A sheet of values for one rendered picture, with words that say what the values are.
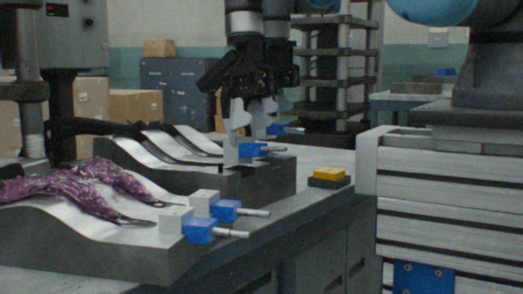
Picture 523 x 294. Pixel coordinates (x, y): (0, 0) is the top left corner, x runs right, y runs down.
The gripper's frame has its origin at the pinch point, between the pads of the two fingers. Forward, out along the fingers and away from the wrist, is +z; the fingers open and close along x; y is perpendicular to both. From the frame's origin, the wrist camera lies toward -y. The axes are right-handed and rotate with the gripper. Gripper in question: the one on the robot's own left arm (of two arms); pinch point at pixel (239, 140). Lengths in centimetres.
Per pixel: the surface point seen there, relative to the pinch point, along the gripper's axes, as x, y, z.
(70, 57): 22, -81, -32
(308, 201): 16.4, 5.7, 13.2
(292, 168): 17.9, 1.3, 6.0
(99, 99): 246, -339, -62
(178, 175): -6.4, -10.8, 6.5
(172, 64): 515, -496, -153
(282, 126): 27.2, -6.7, -4.2
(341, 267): 48, -2, 33
